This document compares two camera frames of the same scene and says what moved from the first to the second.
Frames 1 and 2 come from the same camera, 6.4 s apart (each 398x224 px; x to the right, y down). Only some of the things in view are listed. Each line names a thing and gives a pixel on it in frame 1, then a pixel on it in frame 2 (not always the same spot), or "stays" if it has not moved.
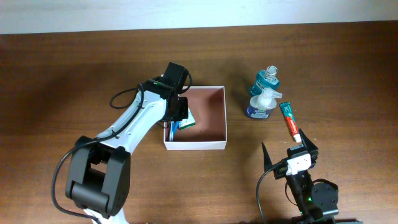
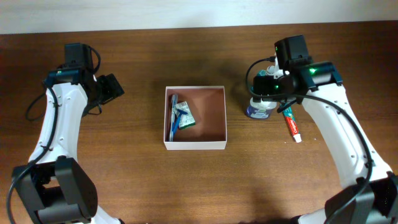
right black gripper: x=312 y=149 -> x=267 y=82
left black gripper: x=183 y=112 -> x=112 y=87
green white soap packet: x=189 y=121 stays
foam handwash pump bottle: x=260 y=104 stays
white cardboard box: x=208 y=106 stays
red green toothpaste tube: x=288 y=112 stays
